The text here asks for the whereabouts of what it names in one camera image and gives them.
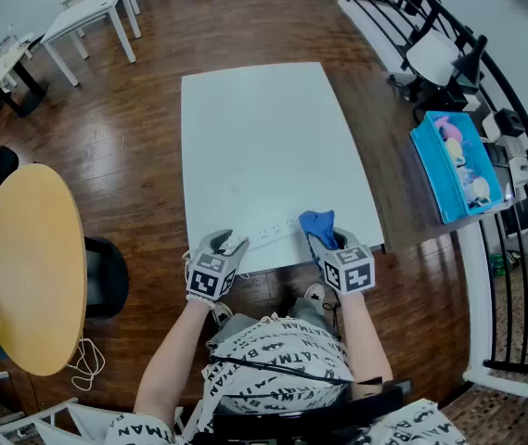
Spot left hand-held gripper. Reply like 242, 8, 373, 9
185, 229, 251, 301

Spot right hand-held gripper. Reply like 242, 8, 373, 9
307, 228, 376, 296

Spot blue cloth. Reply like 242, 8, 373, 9
298, 210, 339, 250

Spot white power strip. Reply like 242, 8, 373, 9
235, 220, 309, 253

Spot person's left forearm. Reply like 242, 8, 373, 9
133, 297, 212, 428

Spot person's right forearm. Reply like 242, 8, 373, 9
337, 292, 394, 384

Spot person's grey trousers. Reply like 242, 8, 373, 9
207, 297, 334, 342

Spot person's left sneaker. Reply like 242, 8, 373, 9
210, 301, 233, 326

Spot person's printed white shirt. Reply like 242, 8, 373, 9
105, 312, 471, 445

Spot dark wooden side table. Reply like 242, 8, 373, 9
337, 57, 524, 254

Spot blue plastic bin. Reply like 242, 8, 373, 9
409, 110, 505, 225

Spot white curved ledge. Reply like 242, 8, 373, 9
456, 222, 528, 402

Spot pale blue toy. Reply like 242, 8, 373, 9
456, 162, 481, 189

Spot yellow plush toy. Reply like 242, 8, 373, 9
444, 137, 467, 164

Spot cream plush toy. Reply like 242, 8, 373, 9
470, 176, 492, 203

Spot pink plush toy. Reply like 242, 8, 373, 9
432, 114, 464, 141

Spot green crate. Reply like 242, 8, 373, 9
489, 250, 522, 275

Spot round yellow wooden table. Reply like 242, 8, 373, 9
0, 163, 88, 377

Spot black flat device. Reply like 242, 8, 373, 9
483, 141, 515, 198

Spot small white box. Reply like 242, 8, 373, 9
480, 111, 501, 141

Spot white drawer box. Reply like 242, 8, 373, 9
507, 155, 528, 187

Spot white shade table lamp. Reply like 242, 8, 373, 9
386, 30, 460, 104

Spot black metal railing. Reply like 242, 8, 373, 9
344, 0, 528, 387

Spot white chair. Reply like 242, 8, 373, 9
0, 371, 121, 445

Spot black cube speaker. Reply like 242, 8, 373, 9
494, 108, 527, 138

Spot black desk lamp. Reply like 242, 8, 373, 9
451, 33, 490, 95

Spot white square table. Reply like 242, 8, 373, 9
40, 0, 142, 87

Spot white bead bracelet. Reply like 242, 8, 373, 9
185, 292, 218, 312

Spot black cable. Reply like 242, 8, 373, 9
322, 300, 341, 341

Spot black chest mount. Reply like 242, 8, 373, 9
212, 377, 413, 445

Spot white floor cable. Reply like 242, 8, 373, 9
66, 337, 107, 392

